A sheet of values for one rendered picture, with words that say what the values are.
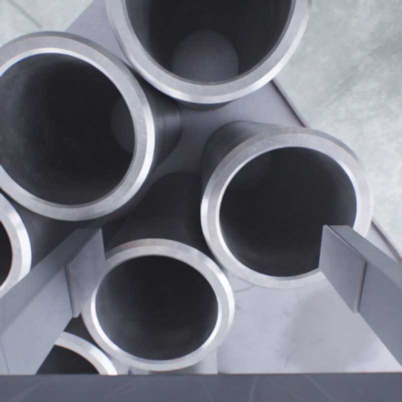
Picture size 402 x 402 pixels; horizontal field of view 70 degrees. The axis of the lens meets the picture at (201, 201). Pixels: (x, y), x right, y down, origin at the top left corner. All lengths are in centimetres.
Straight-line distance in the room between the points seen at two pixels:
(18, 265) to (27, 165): 8
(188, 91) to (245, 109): 29
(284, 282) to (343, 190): 8
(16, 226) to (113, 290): 11
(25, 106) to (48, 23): 56
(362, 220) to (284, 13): 15
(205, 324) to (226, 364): 40
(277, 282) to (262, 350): 43
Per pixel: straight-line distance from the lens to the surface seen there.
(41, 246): 27
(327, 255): 17
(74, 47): 22
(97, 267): 16
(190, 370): 52
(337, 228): 17
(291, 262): 26
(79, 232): 17
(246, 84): 20
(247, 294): 58
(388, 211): 91
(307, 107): 77
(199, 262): 22
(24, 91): 27
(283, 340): 66
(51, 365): 41
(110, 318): 29
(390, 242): 60
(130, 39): 21
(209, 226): 21
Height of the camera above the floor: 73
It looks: 74 degrees down
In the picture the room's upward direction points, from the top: 179 degrees counter-clockwise
